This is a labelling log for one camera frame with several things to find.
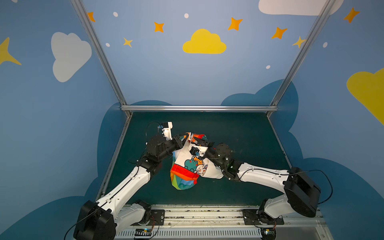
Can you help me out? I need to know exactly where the right small black connector box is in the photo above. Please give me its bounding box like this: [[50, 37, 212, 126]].
[[260, 228, 277, 240]]

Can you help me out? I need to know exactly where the right side table edge rail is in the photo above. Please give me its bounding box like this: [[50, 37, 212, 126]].
[[266, 111, 292, 167]]

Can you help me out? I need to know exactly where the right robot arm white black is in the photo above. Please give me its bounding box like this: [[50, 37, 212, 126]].
[[191, 137, 322, 222]]

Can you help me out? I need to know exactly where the back horizontal aluminium rail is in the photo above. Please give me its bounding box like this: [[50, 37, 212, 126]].
[[121, 105, 278, 113]]

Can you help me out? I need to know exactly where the left side table edge rail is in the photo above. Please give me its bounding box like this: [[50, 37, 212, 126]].
[[96, 114, 132, 200]]

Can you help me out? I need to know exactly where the right slanted aluminium post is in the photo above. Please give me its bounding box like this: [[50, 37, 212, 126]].
[[270, 0, 336, 108]]

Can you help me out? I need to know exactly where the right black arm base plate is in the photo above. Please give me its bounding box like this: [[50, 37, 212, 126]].
[[242, 209, 285, 226]]

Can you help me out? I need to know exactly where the left small circuit board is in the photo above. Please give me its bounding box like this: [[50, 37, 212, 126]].
[[133, 229, 153, 239]]

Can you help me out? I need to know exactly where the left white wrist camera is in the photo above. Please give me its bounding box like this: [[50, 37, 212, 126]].
[[158, 122, 173, 141]]

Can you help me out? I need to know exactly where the left slanted aluminium post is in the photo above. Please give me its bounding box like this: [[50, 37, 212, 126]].
[[71, 0, 127, 105]]

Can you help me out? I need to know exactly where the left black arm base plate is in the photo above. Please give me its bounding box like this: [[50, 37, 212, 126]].
[[132, 209, 165, 226]]

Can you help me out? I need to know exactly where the rainbow and white kids jacket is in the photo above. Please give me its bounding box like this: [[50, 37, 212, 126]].
[[170, 132, 224, 190]]

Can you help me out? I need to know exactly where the slanted aluminium post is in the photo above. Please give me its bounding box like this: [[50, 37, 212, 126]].
[[71, 0, 127, 105], [270, 0, 336, 108]]

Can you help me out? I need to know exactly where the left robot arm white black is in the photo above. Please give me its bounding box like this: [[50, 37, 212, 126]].
[[71, 134, 190, 240]]

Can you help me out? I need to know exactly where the table edge rail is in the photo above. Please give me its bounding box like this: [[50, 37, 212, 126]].
[[266, 111, 292, 167], [96, 114, 132, 200]]

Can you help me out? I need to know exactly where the front aluminium rail frame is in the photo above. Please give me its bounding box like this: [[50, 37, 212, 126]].
[[113, 205, 333, 240]]

